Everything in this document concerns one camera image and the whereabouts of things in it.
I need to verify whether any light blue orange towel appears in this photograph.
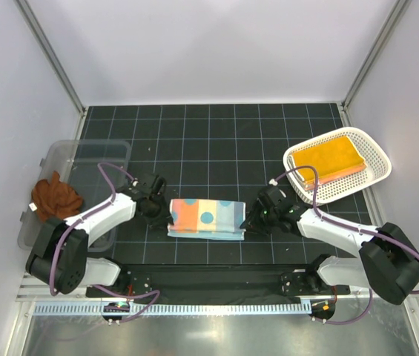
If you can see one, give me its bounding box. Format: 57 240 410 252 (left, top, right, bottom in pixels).
168 198 245 241

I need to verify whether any yellow blue patterned towel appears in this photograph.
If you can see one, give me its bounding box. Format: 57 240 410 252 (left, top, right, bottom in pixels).
288 136 366 173

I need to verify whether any dark brown towel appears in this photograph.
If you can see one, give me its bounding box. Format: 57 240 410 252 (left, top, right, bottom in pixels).
31 171 84 223

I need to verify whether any orange polka dot towel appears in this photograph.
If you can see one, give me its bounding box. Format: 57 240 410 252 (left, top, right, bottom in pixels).
303 164 366 191

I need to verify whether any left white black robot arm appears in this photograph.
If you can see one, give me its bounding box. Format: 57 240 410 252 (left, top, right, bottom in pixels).
25 174 174 297

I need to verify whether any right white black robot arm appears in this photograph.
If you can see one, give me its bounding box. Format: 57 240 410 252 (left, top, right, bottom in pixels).
240 185 419 305

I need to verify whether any black grid mat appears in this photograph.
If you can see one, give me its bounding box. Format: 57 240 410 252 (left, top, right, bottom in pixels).
78 103 348 265

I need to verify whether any clear plastic bin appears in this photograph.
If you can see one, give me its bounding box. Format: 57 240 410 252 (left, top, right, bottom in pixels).
18 139 131 253

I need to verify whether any white perforated plastic basket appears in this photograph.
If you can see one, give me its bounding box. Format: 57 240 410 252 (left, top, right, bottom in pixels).
283 127 392 205

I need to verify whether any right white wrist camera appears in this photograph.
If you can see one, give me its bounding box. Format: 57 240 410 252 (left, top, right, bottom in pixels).
268 178 280 186

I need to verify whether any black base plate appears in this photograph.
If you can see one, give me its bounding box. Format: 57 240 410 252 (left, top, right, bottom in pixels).
85 263 351 301

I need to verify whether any slotted cable duct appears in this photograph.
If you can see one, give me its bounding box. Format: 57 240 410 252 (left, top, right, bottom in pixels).
33 300 311 317

